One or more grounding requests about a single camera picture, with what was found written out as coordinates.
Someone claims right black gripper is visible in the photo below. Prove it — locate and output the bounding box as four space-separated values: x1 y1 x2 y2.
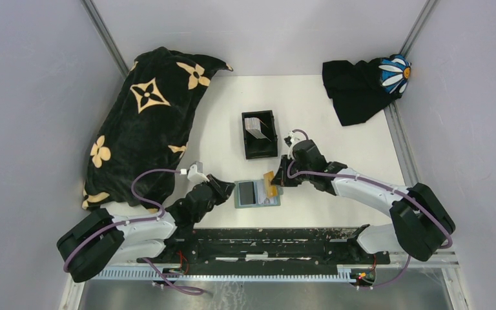
271 154 313 187

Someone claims orange gold card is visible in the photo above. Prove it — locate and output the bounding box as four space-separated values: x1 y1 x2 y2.
263 171 279 198

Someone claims white VIP card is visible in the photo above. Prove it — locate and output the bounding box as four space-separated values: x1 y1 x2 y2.
254 181 280 206

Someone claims green leather card holder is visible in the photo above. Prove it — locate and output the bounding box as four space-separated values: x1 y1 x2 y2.
234 179 281 209

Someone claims black plastic bin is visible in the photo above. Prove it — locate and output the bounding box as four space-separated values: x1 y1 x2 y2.
242 110 278 160

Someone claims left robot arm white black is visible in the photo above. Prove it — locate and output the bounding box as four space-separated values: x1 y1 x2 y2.
57 174 236 283

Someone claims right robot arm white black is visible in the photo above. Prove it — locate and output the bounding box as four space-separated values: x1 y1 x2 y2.
271 138 456 264

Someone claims stack of cards in bin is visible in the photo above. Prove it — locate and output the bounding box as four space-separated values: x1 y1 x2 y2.
243 117 272 140

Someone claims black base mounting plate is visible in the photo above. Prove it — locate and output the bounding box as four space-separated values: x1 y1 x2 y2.
151 227 391 276

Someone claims black blanket with tan flowers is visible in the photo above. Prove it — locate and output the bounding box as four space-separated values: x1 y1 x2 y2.
82 46 231 211

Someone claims black cloth with daisy print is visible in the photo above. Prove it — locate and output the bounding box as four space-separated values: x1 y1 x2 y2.
322 54 411 127

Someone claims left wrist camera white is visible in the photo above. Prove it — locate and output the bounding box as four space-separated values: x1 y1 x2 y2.
180 161 209 184

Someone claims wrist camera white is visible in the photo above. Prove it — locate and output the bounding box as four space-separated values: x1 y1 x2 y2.
180 161 209 184
284 131 304 147

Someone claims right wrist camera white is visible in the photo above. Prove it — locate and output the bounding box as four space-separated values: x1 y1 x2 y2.
284 131 304 147

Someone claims aluminium rail frame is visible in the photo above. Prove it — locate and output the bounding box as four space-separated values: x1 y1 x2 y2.
59 238 473 310

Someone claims slotted grey cable duct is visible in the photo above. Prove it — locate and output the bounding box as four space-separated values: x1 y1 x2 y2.
86 267 362 284

